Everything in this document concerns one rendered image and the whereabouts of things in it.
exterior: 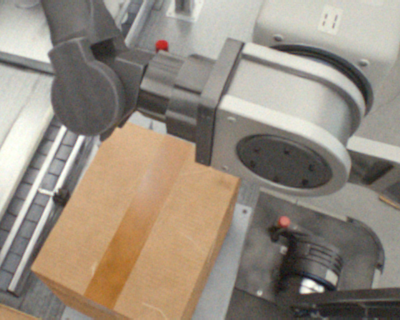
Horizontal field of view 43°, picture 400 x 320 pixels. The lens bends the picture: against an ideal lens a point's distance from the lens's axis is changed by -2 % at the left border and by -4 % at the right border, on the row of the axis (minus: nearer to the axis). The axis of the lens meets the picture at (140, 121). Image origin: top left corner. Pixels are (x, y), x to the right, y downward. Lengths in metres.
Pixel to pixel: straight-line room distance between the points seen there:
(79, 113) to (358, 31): 0.28
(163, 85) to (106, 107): 0.06
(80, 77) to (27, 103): 0.82
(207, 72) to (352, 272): 1.36
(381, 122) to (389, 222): 0.46
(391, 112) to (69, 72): 2.01
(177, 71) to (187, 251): 0.37
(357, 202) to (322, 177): 1.66
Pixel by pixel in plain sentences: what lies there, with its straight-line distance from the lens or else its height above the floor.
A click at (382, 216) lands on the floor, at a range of 2.16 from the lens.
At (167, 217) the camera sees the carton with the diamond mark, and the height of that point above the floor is 1.12.
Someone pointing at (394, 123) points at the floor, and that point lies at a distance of 2.38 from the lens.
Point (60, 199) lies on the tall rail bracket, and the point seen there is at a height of 0.97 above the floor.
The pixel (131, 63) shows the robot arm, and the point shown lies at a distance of 0.50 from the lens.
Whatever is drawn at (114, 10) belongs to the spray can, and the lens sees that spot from 1.26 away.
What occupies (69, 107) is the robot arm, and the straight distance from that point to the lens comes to 0.52.
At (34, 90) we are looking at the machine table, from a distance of 1.34.
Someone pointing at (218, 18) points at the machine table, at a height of 0.83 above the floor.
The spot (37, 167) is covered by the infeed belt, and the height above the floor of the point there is 0.88.
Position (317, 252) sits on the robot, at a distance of 1.58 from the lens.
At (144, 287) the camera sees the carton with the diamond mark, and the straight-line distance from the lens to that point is 0.78.
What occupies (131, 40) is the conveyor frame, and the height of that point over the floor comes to 0.87.
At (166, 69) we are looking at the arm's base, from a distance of 0.49.
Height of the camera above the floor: 1.88
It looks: 58 degrees down
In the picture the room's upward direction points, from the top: 8 degrees counter-clockwise
